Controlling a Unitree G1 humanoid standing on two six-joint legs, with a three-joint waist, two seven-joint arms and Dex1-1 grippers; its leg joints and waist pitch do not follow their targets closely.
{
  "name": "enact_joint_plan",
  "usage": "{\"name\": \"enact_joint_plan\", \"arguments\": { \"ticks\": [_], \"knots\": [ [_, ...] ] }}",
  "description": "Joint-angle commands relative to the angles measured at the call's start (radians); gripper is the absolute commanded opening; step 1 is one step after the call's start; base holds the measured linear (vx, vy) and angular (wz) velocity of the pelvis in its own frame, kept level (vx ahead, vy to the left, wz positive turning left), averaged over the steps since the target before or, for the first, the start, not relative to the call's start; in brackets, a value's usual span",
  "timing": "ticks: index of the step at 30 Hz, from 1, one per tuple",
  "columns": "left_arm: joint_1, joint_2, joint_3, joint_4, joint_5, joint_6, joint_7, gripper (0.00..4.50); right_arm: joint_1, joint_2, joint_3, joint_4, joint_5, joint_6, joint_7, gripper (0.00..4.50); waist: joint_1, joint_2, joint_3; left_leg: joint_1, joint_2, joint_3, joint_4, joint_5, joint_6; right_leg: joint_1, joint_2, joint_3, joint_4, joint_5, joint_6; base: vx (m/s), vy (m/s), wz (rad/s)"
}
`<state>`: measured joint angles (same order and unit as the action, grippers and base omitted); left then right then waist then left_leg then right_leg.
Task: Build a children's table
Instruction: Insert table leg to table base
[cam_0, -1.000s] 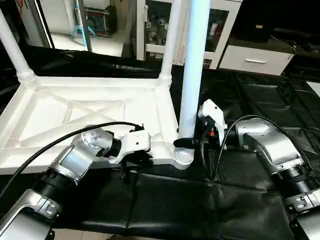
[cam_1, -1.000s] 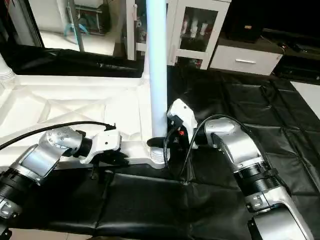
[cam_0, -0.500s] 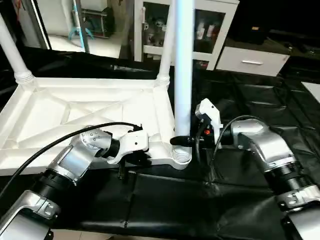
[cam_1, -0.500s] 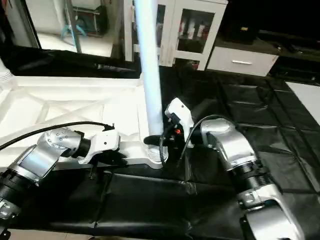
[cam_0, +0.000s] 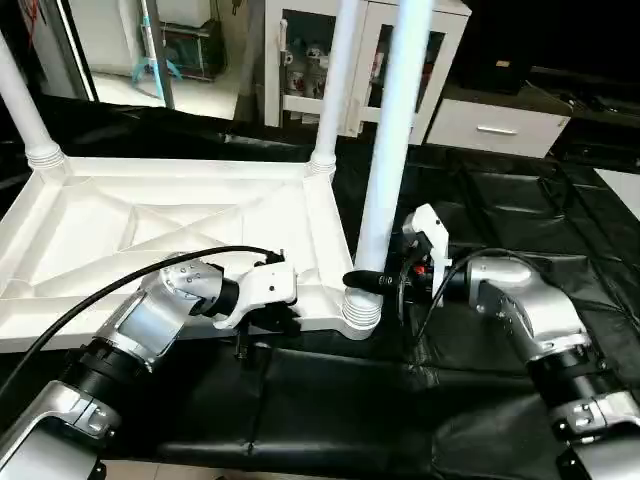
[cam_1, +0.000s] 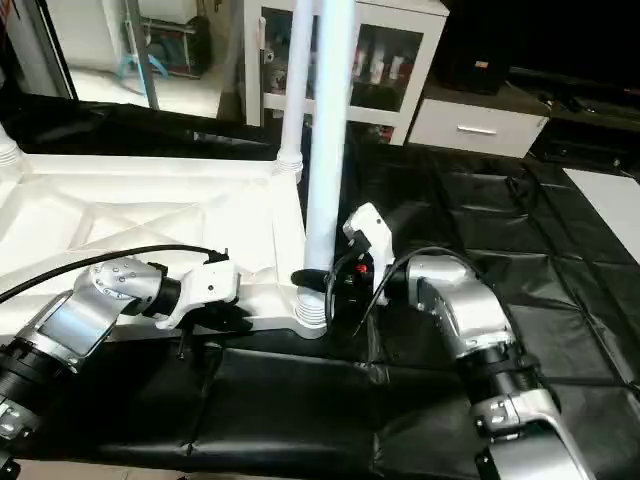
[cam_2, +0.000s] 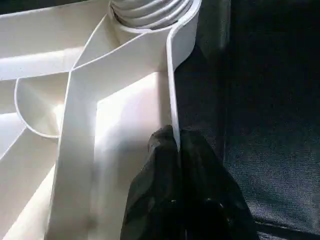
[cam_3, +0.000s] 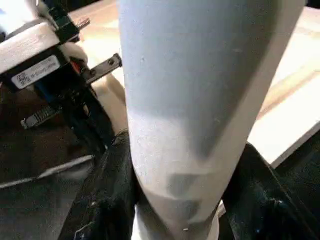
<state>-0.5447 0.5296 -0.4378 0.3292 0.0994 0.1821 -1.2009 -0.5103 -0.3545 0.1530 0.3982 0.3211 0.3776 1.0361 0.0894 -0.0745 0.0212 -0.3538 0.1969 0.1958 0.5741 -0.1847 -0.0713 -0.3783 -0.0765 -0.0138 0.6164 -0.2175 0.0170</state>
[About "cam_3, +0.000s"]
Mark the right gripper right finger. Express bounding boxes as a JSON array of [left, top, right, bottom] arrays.
[[220, 142, 320, 240]]

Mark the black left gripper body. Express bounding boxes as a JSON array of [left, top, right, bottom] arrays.
[[20, 50, 123, 152]]

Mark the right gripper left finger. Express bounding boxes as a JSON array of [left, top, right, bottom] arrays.
[[59, 131, 139, 240]]

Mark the white plastic table top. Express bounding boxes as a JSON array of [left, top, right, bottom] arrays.
[[65, 0, 320, 168]]

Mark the white plastic table leg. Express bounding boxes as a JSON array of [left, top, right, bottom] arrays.
[[117, 0, 306, 240]]

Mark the black work mat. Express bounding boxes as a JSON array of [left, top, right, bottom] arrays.
[[0, 85, 320, 240]]

